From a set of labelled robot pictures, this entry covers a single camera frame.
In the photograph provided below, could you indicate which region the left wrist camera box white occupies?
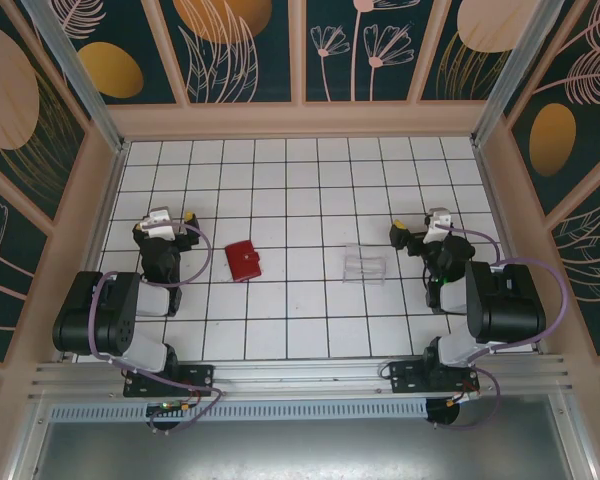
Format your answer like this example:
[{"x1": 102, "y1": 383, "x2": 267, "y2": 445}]
[{"x1": 138, "y1": 207, "x2": 181, "y2": 240}]

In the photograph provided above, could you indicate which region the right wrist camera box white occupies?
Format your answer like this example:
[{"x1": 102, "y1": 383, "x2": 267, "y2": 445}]
[{"x1": 424, "y1": 207, "x2": 454, "y2": 245}]

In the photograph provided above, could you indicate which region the grey metal panel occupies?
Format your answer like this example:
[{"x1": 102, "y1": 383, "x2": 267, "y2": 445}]
[{"x1": 9, "y1": 419, "x2": 600, "y2": 480}]

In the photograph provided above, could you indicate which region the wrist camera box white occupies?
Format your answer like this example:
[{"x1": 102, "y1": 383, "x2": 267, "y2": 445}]
[
  {"x1": 138, "y1": 207, "x2": 181, "y2": 240},
  {"x1": 424, "y1": 207, "x2": 454, "y2": 245}
]

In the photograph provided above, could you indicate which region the red card holder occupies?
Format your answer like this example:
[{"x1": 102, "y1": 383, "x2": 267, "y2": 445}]
[{"x1": 223, "y1": 239, "x2": 264, "y2": 284}]

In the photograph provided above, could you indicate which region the grey slotted cable duct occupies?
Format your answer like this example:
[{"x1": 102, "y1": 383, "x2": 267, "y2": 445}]
[{"x1": 47, "y1": 399, "x2": 429, "y2": 421}]

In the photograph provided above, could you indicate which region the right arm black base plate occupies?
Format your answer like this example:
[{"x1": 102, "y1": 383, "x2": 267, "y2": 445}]
[{"x1": 388, "y1": 359, "x2": 481, "y2": 396}]

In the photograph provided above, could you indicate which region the aluminium mounting rail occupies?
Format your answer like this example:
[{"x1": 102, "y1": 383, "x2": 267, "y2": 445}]
[{"x1": 29, "y1": 354, "x2": 579, "y2": 401}]

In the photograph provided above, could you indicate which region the clear plastic box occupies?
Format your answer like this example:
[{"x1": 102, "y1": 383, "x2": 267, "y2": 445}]
[{"x1": 340, "y1": 243, "x2": 389, "y2": 286}]

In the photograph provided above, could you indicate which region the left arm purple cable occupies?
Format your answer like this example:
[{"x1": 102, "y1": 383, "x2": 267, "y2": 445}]
[{"x1": 87, "y1": 222, "x2": 226, "y2": 436}]

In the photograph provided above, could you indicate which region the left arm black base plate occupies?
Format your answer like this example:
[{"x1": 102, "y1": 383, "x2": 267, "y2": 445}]
[{"x1": 123, "y1": 363, "x2": 216, "y2": 399}]

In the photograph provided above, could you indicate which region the aluminium frame post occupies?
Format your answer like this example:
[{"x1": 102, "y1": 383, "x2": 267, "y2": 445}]
[
  {"x1": 471, "y1": 0, "x2": 579, "y2": 146},
  {"x1": 22, "y1": 0, "x2": 131, "y2": 154}
]

